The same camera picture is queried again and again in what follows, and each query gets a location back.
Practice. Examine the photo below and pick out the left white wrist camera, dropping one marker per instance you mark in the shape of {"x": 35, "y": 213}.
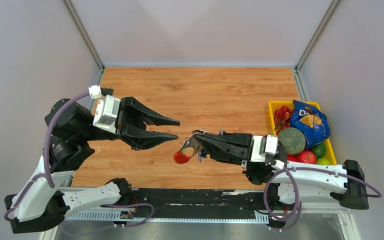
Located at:
{"x": 107, "y": 108}

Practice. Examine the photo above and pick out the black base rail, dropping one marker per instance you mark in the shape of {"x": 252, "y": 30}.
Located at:
{"x": 195, "y": 203}

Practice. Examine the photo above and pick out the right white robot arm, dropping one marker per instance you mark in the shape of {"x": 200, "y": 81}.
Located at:
{"x": 309, "y": 183}

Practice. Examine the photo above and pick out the green melon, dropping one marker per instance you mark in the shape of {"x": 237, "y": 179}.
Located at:
{"x": 293, "y": 140}

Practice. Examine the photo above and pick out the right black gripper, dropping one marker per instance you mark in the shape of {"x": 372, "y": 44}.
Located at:
{"x": 233, "y": 147}

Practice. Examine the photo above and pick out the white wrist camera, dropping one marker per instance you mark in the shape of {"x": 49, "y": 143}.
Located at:
{"x": 107, "y": 108}
{"x": 263, "y": 151}

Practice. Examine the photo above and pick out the yellow plastic bin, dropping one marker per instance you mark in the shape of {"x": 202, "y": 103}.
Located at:
{"x": 277, "y": 104}

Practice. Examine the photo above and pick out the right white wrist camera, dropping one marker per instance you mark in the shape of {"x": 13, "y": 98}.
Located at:
{"x": 263, "y": 151}

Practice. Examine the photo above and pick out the red cherry tomatoes bunch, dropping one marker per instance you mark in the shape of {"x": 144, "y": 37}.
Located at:
{"x": 282, "y": 117}

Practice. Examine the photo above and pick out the keyring bundle with red tag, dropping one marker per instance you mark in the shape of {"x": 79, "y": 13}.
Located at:
{"x": 190, "y": 148}

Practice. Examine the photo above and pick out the red apple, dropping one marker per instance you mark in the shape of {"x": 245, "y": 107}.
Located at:
{"x": 307, "y": 157}

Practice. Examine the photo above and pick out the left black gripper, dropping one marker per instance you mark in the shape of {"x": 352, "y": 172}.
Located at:
{"x": 131, "y": 111}

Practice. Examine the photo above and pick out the blue chip bag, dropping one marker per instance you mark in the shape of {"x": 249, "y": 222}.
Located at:
{"x": 311, "y": 122}

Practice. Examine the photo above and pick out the green lime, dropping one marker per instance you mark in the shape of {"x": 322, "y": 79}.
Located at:
{"x": 319, "y": 150}

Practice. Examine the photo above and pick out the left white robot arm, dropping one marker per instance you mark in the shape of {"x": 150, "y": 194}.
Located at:
{"x": 41, "y": 205}

